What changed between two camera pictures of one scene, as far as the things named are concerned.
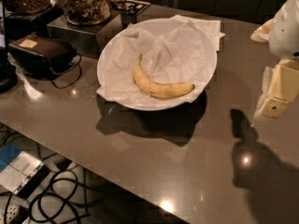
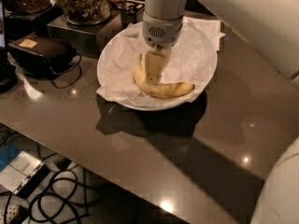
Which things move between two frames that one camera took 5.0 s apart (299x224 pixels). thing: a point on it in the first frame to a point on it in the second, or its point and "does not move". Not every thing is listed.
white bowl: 157,64 does not move
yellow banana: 158,90 does not move
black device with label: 41,56 does not move
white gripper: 286,32 to 163,32
